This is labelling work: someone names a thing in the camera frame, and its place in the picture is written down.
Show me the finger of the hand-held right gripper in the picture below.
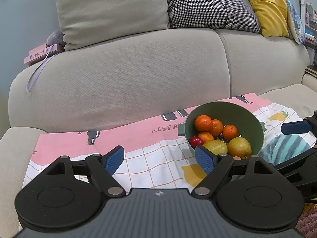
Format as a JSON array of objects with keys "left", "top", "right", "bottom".
[
  {"left": 272, "top": 147, "right": 317, "bottom": 200},
  {"left": 281, "top": 111, "right": 317, "bottom": 136}
]

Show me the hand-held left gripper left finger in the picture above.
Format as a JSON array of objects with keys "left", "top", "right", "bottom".
[{"left": 46, "top": 145, "right": 125, "bottom": 197}]

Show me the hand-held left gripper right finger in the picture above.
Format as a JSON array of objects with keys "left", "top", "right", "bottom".
[{"left": 191, "top": 146, "right": 275, "bottom": 197}]

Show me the yellow-green pear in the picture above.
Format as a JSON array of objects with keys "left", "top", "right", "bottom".
[
  {"left": 227, "top": 137, "right": 252, "bottom": 158},
  {"left": 202, "top": 139, "right": 228, "bottom": 155}
]

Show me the red cherry tomato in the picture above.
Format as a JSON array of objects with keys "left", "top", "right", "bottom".
[{"left": 189, "top": 136, "right": 203, "bottom": 147}]

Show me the orange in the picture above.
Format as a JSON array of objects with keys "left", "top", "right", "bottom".
[
  {"left": 194, "top": 115, "right": 213, "bottom": 132},
  {"left": 222, "top": 125, "right": 238, "bottom": 140},
  {"left": 198, "top": 131, "right": 215, "bottom": 143},
  {"left": 210, "top": 119, "right": 224, "bottom": 137}
]

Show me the green colander bowl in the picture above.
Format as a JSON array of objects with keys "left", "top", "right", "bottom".
[{"left": 178, "top": 101, "right": 267, "bottom": 159}]

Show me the teal striped cloth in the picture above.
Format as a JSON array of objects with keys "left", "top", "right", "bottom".
[{"left": 259, "top": 133, "right": 317, "bottom": 166}]

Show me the pink checked printed cloth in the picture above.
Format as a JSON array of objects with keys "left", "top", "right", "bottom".
[{"left": 22, "top": 92, "right": 304, "bottom": 196}]

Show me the pink fluffy rug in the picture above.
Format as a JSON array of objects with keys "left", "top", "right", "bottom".
[{"left": 295, "top": 202, "right": 317, "bottom": 238}]

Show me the beige sofa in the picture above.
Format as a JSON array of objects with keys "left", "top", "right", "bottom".
[{"left": 0, "top": 26, "right": 317, "bottom": 238}]

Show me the blue patterned cushion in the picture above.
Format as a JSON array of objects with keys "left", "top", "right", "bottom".
[{"left": 286, "top": 0, "right": 306, "bottom": 45}]

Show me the cluttered shelf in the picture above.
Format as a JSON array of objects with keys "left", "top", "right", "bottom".
[{"left": 300, "top": 0, "right": 317, "bottom": 46}]

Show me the lilac ribbon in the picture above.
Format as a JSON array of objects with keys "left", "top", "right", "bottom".
[{"left": 27, "top": 44, "right": 59, "bottom": 93}]

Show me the yellow cushion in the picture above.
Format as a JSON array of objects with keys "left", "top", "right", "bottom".
[{"left": 243, "top": 0, "right": 290, "bottom": 38}]

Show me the pink box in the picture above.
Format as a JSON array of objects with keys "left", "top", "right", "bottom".
[{"left": 24, "top": 43, "right": 60, "bottom": 66}]

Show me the grey plush toy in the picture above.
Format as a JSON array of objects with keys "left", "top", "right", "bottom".
[{"left": 47, "top": 29, "right": 66, "bottom": 51}]

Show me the beige cushion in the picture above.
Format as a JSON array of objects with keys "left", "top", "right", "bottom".
[{"left": 54, "top": 0, "right": 170, "bottom": 51}]

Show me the houndstooth cushion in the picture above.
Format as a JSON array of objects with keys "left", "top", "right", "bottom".
[{"left": 162, "top": 0, "right": 262, "bottom": 34}]

